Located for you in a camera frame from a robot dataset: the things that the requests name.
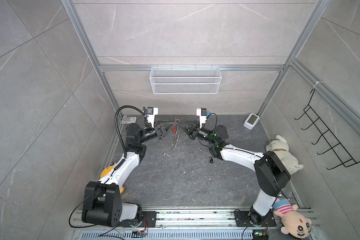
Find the white wall socket box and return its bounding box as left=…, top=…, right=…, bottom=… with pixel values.
left=121, top=117, right=137, bottom=125

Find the white digital timer device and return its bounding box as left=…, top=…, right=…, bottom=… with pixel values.
left=243, top=113, right=260, bottom=130

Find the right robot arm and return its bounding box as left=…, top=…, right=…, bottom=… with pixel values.
left=175, top=120, right=291, bottom=226

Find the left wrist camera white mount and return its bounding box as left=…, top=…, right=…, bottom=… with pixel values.
left=143, top=107, right=159, bottom=128

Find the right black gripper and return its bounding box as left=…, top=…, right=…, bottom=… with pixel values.
left=179, top=121, right=218, bottom=147

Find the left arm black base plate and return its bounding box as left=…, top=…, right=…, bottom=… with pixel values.
left=119, top=211, right=158, bottom=228

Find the white plush dog toy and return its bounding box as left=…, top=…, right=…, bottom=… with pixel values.
left=266, top=135, right=304, bottom=175

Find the beige plush doll striped shirt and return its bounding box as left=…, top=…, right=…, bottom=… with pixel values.
left=273, top=197, right=312, bottom=240

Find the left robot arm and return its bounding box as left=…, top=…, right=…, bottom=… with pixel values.
left=80, top=107, right=171, bottom=228

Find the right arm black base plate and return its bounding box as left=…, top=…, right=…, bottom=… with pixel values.
left=233, top=210, right=277, bottom=227

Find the yellow plush duck toy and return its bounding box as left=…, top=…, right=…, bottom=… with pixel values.
left=99, top=163, right=128, bottom=194

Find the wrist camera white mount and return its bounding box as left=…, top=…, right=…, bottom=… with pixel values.
left=197, top=108, right=211, bottom=128
left=143, top=107, right=159, bottom=128

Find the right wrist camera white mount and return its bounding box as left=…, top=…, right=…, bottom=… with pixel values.
left=197, top=108, right=211, bottom=128

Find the black wire hook rack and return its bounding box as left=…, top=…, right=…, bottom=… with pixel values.
left=294, top=89, right=360, bottom=170

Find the white wire mesh basket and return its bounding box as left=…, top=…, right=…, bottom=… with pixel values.
left=150, top=67, right=222, bottom=95

